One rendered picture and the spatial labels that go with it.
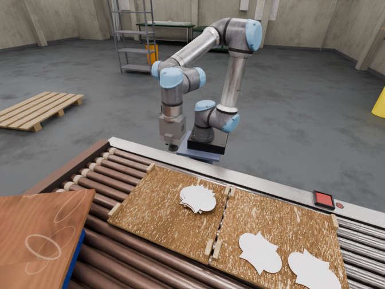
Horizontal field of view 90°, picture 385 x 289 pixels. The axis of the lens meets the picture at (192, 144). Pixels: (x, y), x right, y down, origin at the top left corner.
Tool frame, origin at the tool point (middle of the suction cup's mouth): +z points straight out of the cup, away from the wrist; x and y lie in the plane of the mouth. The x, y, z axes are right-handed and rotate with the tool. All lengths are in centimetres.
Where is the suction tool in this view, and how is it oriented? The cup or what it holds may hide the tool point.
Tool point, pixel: (173, 148)
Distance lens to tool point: 80.8
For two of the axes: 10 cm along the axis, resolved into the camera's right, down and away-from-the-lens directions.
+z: -0.4, 8.0, 6.0
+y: 9.3, 2.4, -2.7
